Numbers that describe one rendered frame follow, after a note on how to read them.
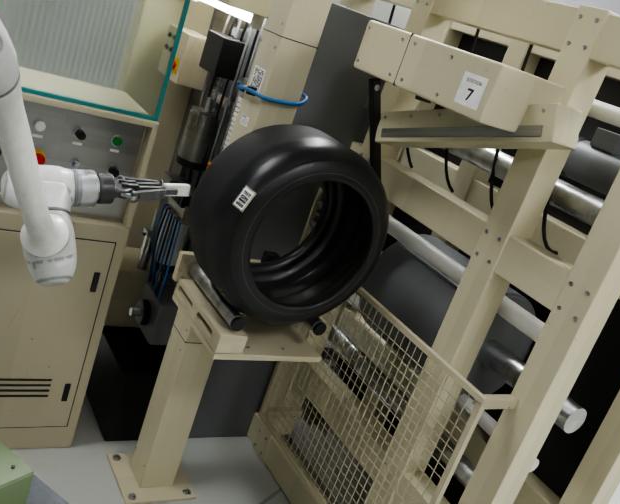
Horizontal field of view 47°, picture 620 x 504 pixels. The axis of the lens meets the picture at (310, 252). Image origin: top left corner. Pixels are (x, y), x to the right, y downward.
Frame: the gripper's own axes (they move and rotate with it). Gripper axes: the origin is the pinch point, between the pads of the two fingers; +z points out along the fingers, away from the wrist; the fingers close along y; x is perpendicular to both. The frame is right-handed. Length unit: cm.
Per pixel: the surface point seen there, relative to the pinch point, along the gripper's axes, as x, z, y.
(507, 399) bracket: 35, 78, -59
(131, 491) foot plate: 124, 9, 24
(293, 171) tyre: -10.0, 26.6, -11.0
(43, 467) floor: 122, -18, 41
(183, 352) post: 69, 21, 26
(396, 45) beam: -42, 63, 8
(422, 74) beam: -38, 62, -7
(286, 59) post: -31, 39, 27
